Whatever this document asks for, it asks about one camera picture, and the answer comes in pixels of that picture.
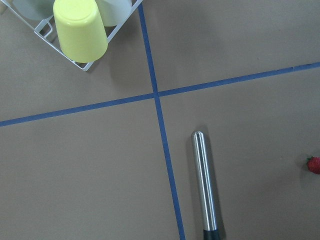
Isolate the white upturned cup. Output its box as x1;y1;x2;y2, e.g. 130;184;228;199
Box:
96;0;132;27

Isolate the red strawberry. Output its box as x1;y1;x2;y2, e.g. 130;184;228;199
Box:
306;156;320;175

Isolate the steel muddler black tip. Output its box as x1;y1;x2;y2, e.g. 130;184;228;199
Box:
191;130;221;240

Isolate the yellow upturned cup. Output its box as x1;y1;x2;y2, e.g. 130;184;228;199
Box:
53;0;108;63

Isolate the white wire cup rack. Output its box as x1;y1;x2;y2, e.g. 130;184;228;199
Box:
7;0;143;72

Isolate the green upturned cup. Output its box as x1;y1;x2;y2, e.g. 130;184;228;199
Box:
12;0;55;21

